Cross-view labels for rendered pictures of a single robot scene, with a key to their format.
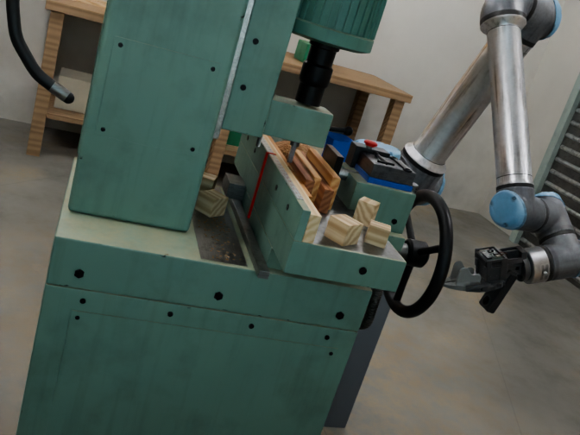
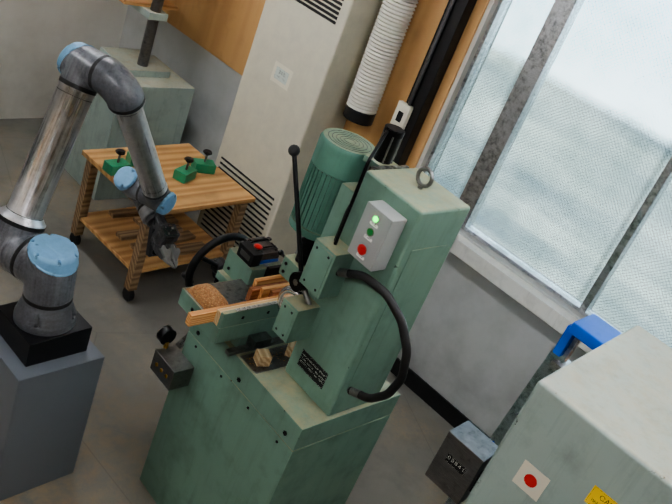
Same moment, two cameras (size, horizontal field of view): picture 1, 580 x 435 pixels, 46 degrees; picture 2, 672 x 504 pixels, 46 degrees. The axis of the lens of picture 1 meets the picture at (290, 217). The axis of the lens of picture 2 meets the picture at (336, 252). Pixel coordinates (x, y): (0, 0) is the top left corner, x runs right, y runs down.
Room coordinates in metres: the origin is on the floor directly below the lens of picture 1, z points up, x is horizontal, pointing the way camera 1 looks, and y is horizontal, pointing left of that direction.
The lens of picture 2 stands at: (2.53, 1.92, 2.30)
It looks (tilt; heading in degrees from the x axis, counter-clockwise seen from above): 27 degrees down; 236
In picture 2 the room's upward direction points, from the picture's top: 23 degrees clockwise
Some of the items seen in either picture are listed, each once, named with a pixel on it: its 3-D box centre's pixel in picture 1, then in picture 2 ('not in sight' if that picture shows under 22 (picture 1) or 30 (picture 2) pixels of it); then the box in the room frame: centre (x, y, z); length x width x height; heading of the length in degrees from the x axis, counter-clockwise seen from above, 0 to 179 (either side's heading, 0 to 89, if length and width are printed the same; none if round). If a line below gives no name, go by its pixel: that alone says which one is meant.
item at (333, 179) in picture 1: (318, 177); (276, 284); (1.37, -0.03, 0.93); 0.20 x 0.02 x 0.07; 18
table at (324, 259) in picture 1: (326, 208); (263, 292); (1.38, -0.07, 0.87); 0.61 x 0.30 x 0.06; 18
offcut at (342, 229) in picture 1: (343, 230); not in sight; (1.12, -0.09, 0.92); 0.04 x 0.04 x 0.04; 53
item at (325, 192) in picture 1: (310, 179); (278, 289); (1.36, -0.02, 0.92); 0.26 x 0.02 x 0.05; 18
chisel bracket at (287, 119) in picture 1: (290, 122); (301, 276); (1.34, 0.05, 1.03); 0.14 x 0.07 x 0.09; 108
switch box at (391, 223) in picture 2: not in sight; (376, 235); (1.38, 0.38, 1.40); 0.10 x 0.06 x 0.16; 108
